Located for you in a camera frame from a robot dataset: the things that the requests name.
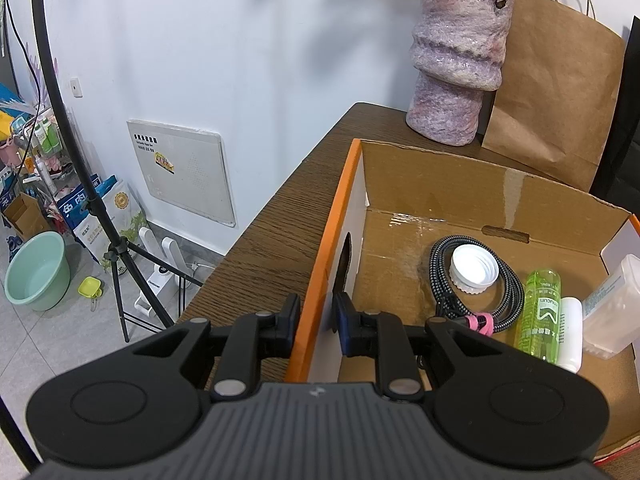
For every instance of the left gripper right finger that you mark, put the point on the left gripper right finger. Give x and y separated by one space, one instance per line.
354 328

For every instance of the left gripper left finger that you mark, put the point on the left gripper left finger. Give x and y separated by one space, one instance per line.
286 326

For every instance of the orange cardboard box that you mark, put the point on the orange cardboard box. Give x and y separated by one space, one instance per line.
444 317

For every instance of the green plastic bottle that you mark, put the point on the green plastic bottle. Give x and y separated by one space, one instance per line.
550 326

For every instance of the translucent plastic container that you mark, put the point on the translucent plastic container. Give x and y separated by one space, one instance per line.
615 304

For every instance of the white jar lid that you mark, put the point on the white jar lid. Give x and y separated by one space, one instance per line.
473 269

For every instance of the black tripod stand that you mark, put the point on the black tripod stand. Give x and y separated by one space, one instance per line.
119 248

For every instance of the small yellow box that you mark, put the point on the small yellow box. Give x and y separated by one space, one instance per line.
90 287

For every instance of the green plastic basin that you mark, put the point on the green plastic basin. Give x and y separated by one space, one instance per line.
39 275

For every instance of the small cardboard box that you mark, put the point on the small cardboard box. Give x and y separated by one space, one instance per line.
25 217

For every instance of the cluttered storage rack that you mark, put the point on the cluttered storage rack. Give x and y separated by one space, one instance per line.
39 146

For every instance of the black paper bag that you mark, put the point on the black paper bag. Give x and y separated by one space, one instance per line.
617 177

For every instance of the purple felt vase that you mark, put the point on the purple felt vase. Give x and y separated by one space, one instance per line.
458 48

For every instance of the brown paper bag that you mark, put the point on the brown paper bag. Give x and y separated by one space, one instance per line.
560 81

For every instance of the white wall panel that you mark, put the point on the white wall panel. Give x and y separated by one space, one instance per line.
184 167

